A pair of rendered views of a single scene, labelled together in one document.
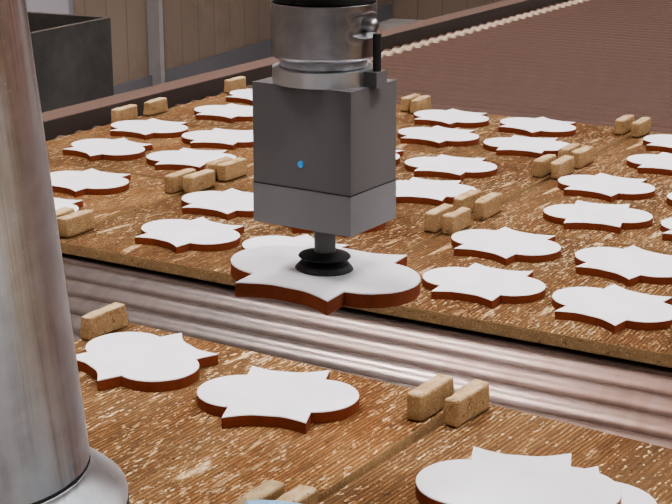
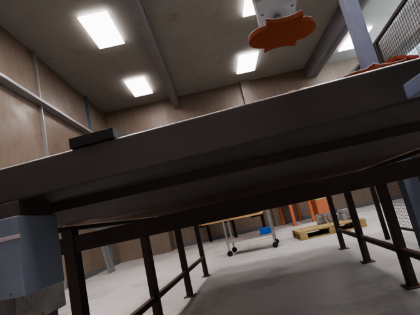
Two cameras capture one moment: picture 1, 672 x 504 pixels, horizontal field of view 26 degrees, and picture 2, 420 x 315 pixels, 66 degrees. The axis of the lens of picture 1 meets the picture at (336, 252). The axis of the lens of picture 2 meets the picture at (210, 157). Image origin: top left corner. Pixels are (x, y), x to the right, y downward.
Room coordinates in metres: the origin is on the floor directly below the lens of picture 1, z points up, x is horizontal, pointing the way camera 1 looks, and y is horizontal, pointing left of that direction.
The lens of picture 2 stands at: (0.50, 0.47, 0.76)
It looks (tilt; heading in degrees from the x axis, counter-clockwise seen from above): 10 degrees up; 337
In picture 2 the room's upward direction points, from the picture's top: 13 degrees counter-clockwise
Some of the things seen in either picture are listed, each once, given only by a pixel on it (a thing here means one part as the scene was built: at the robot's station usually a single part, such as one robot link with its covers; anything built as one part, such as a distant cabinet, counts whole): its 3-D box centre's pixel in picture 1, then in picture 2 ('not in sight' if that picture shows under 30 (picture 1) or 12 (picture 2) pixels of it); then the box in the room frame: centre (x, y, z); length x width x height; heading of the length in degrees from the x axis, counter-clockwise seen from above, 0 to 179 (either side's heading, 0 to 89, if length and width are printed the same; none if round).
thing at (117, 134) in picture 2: not in sight; (102, 142); (1.06, 0.42, 0.92); 0.08 x 0.08 x 0.02; 60
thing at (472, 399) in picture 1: (466, 402); not in sight; (1.21, -0.12, 0.95); 0.06 x 0.02 x 0.03; 145
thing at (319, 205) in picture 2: not in sight; (298, 191); (9.00, -5.85, 0.95); 1.46 x 1.31 x 1.89; 157
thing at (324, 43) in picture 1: (327, 33); not in sight; (1.03, 0.01, 1.30); 0.08 x 0.08 x 0.05
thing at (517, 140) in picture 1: (488, 131); not in sight; (2.45, -0.26, 0.94); 0.41 x 0.35 x 0.04; 61
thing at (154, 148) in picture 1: (168, 143); not in sight; (2.35, 0.28, 0.94); 0.41 x 0.35 x 0.04; 60
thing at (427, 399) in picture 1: (430, 397); not in sight; (1.22, -0.08, 0.95); 0.06 x 0.02 x 0.03; 147
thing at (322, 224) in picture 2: not in sight; (325, 223); (5.72, -3.83, 0.18); 1.25 x 0.87 x 0.35; 68
